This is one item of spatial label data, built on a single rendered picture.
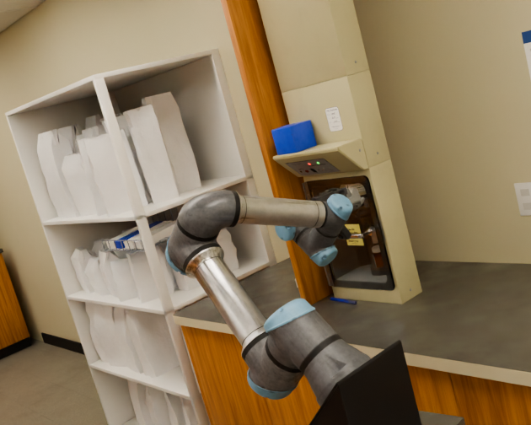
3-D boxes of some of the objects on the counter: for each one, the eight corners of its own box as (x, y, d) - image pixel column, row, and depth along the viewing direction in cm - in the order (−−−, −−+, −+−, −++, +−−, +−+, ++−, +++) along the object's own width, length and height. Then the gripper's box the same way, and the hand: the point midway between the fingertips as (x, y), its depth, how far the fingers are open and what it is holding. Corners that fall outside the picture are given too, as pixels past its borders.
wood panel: (386, 260, 286) (301, -89, 263) (392, 260, 284) (306, -92, 260) (303, 306, 257) (198, -82, 233) (308, 306, 254) (202, -85, 231)
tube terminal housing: (378, 273, 271) (329, 79, 258) (446, 277, 246) (396, 61, 233) (334, 298, 256) (281, 93, 243) (403, 303, 231) (346, 76, 218)
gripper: (323, 197, 210) (368, 178, 223) (303, 199, 217) (348, 180, 230) (330, 224, 211) (375, 203, 224) (310, 225, 218) (355, 204, 231)
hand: (361, 201), depth 227 cm, fingers closed
